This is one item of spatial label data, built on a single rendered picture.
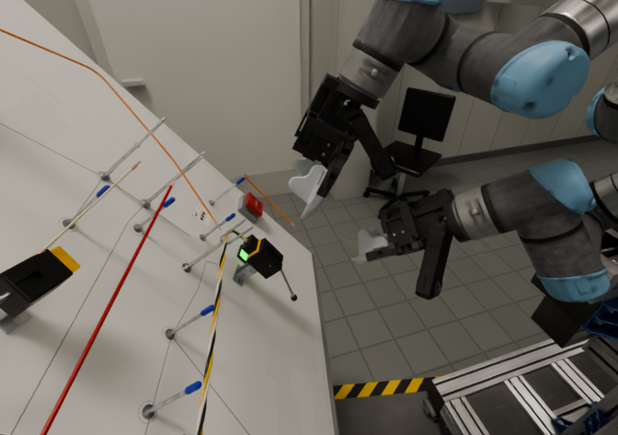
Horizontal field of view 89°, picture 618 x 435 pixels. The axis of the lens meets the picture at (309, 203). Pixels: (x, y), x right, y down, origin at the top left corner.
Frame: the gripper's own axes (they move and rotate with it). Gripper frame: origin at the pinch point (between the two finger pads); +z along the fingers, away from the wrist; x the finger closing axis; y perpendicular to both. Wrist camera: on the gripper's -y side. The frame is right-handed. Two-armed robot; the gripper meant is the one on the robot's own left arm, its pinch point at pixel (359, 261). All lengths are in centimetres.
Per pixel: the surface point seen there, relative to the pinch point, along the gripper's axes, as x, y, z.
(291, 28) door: -97, 162, 60
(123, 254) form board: 35.1, 8.2, 15.1
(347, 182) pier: -172, 73, 94
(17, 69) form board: 45, 38, 20
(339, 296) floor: -109, -12, 86
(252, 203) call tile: 2.5, 20.1, 23.0
